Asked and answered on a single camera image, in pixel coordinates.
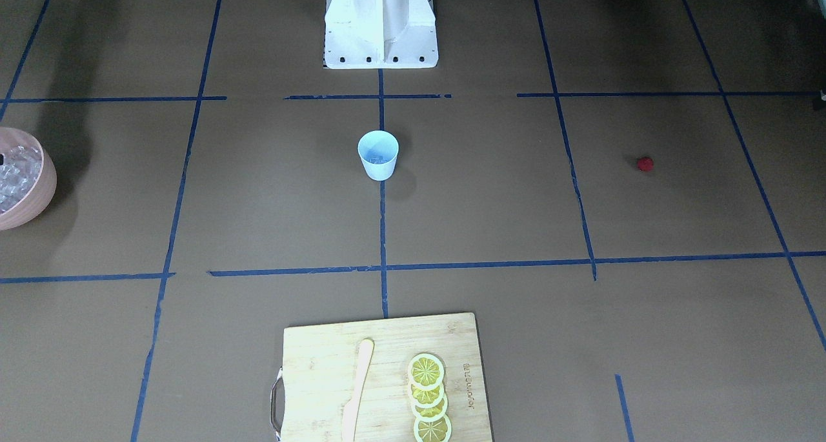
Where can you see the red strawberry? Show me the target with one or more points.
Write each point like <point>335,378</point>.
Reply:
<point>645,164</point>

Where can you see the pink bowl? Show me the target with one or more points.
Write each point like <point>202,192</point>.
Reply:
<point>43,190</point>

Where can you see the wooden cutting board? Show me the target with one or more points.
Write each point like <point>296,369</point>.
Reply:
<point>319,367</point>

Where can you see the yellow plastic knife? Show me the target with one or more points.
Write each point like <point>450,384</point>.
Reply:
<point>350,411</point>

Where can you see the light blue cup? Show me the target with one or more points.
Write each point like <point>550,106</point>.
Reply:
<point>381,140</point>

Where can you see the white camera post with base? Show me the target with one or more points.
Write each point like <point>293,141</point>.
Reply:
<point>380,34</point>

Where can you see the clear ice cubes pile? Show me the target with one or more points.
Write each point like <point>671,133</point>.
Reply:
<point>21,166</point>

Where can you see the lemon slice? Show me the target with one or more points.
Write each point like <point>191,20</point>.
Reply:
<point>438,430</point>
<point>426,371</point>
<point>426,399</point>
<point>430,414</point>

